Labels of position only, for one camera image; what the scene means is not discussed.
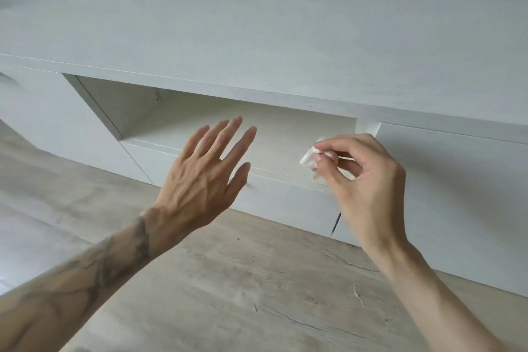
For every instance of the person's left hand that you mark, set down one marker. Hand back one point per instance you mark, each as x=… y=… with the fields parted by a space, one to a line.
x=198 y=191

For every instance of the person's right hand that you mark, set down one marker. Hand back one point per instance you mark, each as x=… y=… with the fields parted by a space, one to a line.
x=375 y=203

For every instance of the white stained wipe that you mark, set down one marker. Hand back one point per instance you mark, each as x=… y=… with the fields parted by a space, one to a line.
x=307 y=160

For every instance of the low white wooden cabinet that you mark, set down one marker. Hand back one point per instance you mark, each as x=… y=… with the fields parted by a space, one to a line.
x=288 y=46

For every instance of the person's left forearm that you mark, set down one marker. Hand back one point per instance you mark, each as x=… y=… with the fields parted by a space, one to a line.
x=70 y=294

